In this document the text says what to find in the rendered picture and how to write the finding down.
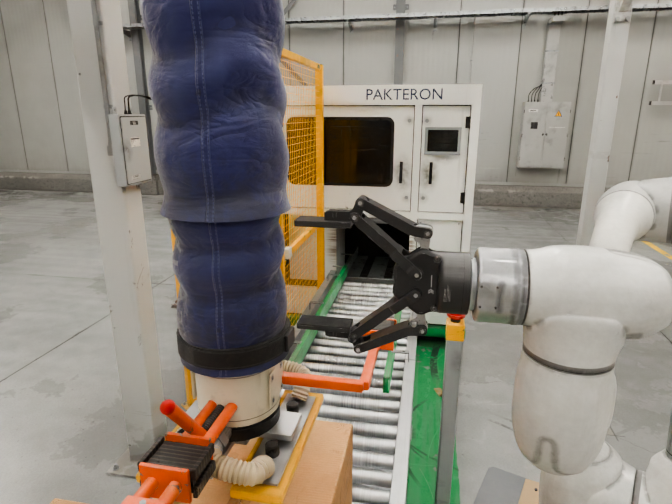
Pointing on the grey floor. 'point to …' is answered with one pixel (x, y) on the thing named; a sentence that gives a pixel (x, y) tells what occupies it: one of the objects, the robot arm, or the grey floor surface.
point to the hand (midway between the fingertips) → (306, 273)
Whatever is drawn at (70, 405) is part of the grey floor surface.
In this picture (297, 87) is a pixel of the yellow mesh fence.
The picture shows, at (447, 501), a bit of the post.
